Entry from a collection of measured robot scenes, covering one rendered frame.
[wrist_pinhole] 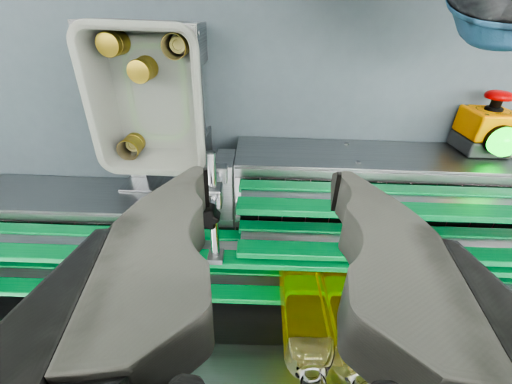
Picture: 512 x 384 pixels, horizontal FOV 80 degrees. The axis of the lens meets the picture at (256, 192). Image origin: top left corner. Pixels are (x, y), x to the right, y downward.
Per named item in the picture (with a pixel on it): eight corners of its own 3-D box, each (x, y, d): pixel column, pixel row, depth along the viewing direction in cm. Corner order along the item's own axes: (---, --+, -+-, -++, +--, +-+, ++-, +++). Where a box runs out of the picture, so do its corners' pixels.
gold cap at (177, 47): (188, 38, 43) (194, 36, 46) (163, 28, 42) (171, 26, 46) (182, 64, 44) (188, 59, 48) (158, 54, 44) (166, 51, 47)
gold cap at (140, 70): (133, 55, 48) (123, 59, 44) (156, 55, 48) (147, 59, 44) (138, 78, 50) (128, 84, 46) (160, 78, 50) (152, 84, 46)
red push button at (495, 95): (487, 116, 48) (497, 93, 46) (472, 108, 51) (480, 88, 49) (513, 116, 48) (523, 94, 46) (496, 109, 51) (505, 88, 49)
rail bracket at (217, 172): (212, 228, 50) (199, 288, 40) (206, 130, 42) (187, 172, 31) (230, 229, 50) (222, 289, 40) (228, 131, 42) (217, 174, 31)
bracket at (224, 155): (216, 196, 56) (211, 219, 50) (214, 148, 51) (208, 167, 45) (236, 197, 56) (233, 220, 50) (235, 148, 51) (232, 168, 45)
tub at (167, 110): (120, 152, 58) (100, 174, 51) (91, 16, 47) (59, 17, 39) (212, 155, 58) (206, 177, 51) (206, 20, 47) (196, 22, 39)
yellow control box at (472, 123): (443, 141, 56) (467, 158, 50) (459, 100, 52) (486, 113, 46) (482, 142, 56) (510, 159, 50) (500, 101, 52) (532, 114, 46)
